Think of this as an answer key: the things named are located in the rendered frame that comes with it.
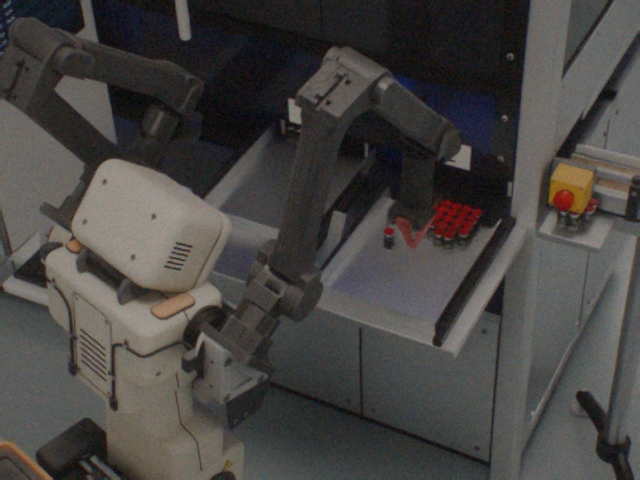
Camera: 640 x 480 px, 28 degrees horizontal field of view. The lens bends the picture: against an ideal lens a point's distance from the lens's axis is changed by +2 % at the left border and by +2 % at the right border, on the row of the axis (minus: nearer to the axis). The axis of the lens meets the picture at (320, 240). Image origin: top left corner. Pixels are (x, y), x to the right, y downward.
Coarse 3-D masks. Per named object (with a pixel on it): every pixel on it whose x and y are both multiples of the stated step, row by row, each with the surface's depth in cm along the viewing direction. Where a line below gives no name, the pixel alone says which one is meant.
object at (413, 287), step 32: (384, 192) 271; (384, 224) 268; (352, 256) 260; (384, 256) 260; (416, 256) 260; (448, 256) 259; (480, 256) 256; (352, 288) 253; (384, 288) 253; (416, 288) 252; (448, 288) 252; (416, 320) 242
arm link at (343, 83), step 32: (352, 64) 180; (320, 96) 178; (352, 96) 177; (320, 128) 178; (320, 160) 182; (288, 192) 189; (320, 192) 187; (288, 224) 191; (288, 256) 194; (288, 288) 198; (320, 288) 202
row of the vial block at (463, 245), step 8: (392, 224) 265; (432, 224) 260; (440, 224) 260; (416, 232) 264; (432, 232) 261; (456, 232) 259; (464, 232) 258; (432, 240) 263; (456, 240) 260; (464, 240) 258; (464, 248) 260
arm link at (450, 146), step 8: (400, 136) 220; (408, 136) 221; (448, 136) 216; (456, 136) 226; (416, 144) 220; (440, 144) 216; (448, 144) 218; (456, 144) 227; (424, 152) 219; (432, 152) 219; (440, 152) 217; (448, 152) 225; (456, 152) 228; (440, 160) 225; (448, 160) 227
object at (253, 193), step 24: (264, 144) 290; (288, 144) 290; (240, 168) 282; (264, 168) 284; (288, 168) 283; (336, 168) 283; (360, 168) 277; (216, 192) 275; (240, 192) 277; (264, 192) 277; (336, 192) 276; (240, 216) 268; (264, 216) 271
